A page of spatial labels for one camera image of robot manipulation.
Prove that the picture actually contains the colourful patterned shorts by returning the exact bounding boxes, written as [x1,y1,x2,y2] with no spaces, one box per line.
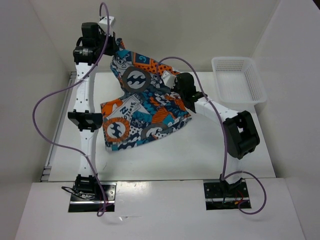
[100,38,192,152]

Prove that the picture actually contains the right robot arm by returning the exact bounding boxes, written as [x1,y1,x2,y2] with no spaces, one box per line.
[172,72,260,197]

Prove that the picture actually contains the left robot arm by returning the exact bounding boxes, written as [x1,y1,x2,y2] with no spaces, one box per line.
[67,22,108,200]

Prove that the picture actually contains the white plastic basket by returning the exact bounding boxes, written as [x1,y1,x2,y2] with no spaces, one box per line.
[211,56,267,106]

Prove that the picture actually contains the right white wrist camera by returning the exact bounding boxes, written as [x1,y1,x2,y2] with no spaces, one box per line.
[161,71,176,89]

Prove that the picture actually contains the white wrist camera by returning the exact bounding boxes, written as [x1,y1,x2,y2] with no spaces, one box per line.
[161,71,176,89]
[98,16,116,35]

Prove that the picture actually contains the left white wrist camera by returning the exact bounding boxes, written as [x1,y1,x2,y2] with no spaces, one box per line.
[98,16,116,35]

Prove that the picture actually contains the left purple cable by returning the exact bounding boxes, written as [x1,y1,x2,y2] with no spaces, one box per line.
[32,2,113,217]

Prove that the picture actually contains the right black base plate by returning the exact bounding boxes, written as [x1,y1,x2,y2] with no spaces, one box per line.
[203,178,252,211]

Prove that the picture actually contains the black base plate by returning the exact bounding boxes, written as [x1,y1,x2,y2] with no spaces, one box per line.
[203,178,252,211]
[68,182,118,213]

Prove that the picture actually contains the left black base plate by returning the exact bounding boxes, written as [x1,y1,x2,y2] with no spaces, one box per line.
[68,182,118,213]

